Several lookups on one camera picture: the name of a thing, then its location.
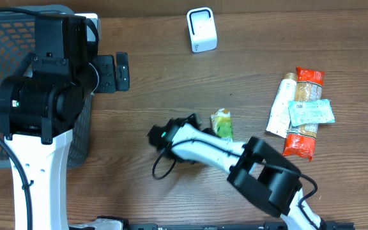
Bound green snack packet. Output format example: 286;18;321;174
210;108;234;141

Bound white tube gold cap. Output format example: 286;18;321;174
266;73;298;138

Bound spaghetti pack red ends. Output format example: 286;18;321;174
283;66;325;161

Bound teal wipes packet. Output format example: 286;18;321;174
288;99;335;127

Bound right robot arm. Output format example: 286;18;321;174
148;114;327;229

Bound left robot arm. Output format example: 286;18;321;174
0;13;130;229

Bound white barcode scanner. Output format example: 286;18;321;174
187;7;218;53

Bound grey plastic shopping basket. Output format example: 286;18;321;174
0;4;92;169

